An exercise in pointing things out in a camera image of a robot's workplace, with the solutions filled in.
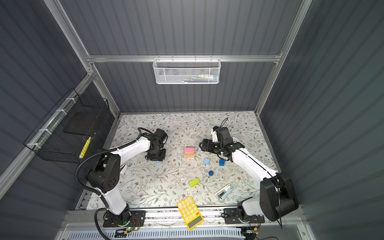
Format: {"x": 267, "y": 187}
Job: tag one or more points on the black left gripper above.
{"x": 150, "y": 156}

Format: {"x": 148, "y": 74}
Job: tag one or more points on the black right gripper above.
{"x": 206, "y": 142}

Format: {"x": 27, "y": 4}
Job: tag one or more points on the wooden block with holes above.
{"x": 189, "y": 155}

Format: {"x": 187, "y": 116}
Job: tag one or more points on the pink block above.
{"x": 189, "y": 150}

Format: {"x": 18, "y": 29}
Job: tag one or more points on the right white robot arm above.
{"x": 277, "y": 196}

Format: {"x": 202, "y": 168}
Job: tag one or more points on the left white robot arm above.
{"x": 104, "y": 178}

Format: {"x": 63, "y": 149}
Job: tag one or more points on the green block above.
{"x": 194, "y": 182}

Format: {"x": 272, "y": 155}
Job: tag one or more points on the dark blue cube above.
{"x": 221, "y": 162}

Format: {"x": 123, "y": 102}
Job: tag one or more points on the small white plastic clip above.
{"x": 123, "y": 169}

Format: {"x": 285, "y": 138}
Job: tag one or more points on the white light-blue stapler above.
{"x": 223, "y": 193}

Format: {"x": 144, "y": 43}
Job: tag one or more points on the pens in white basket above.
{"x": 200, "y": 79}

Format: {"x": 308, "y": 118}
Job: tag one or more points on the yellow marker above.
{"x": 85, "y": 148}

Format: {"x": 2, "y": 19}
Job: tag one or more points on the yellow calculator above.
{"x": 190, "y": 213}

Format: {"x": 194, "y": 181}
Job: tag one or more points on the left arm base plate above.
{"x": 126, "y": 219}

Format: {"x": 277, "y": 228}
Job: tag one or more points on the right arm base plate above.
{"x": 237, "y": 216}

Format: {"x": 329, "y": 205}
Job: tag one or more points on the white wire basket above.
{"x": 167, "y": 73}

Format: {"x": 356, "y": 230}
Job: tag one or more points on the black wire basket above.
{"x": 62, "y": 137}

